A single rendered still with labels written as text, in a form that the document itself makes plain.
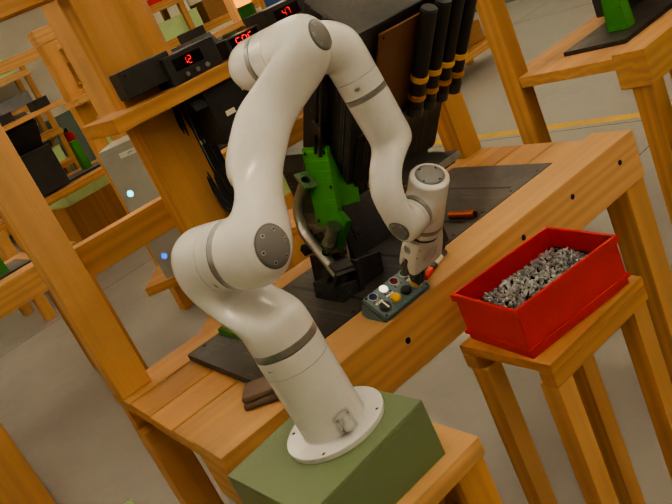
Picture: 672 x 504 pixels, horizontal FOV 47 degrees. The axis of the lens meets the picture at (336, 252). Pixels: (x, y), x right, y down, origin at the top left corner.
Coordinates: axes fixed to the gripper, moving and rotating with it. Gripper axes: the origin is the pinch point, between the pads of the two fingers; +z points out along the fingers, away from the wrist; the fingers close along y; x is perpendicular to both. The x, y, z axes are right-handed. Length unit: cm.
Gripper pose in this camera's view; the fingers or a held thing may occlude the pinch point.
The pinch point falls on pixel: (417, 275)
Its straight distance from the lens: 182.0
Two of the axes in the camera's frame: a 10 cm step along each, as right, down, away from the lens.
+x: -6.9, -5.4, 4.8
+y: 7.2, -5.1, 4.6
